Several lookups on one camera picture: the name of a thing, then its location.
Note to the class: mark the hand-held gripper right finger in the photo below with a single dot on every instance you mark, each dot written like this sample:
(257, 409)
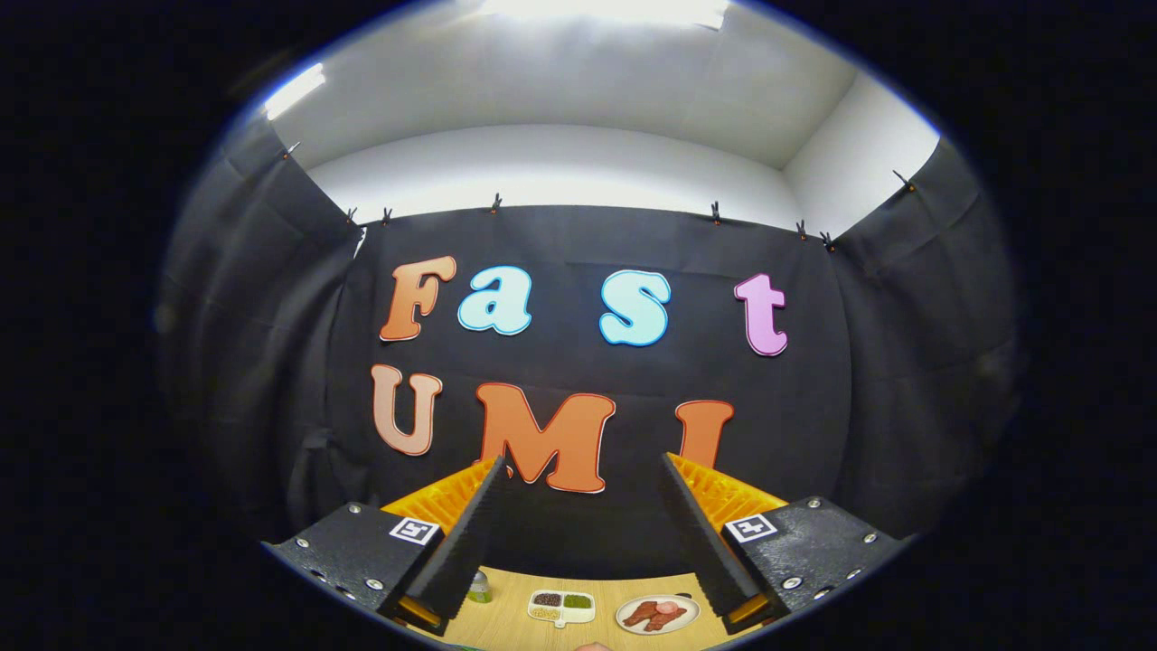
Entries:
(700, 542)

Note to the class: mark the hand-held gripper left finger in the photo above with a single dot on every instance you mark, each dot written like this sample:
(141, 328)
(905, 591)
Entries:
(470, 533)

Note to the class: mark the silver bottle with green label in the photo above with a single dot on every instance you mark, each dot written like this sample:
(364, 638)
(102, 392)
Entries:
(480, 592)

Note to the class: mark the brown meat piece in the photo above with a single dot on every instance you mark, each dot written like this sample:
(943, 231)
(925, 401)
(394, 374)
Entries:
(640, 615)
(669, 619)

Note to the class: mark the pile of dark beans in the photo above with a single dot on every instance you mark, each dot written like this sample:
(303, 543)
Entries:
(547, 599)

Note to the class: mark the pile of pale soybeans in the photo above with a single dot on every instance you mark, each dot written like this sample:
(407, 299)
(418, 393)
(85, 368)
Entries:
(544, 613)

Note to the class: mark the white oval plate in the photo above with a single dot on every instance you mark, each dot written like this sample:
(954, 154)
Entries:
(633, 628)

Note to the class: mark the pile of green beans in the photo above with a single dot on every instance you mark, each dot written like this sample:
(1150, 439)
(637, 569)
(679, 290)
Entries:
(578, 600)

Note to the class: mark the white divided tray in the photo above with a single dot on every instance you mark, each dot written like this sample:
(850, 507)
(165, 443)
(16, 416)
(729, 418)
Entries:
(578, 616)

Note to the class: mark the row of black cloth clips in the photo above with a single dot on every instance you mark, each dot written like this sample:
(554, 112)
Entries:
(495, 203)

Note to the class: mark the wide ceiling light panel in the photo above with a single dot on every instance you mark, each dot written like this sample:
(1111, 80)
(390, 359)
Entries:
(606, 11)

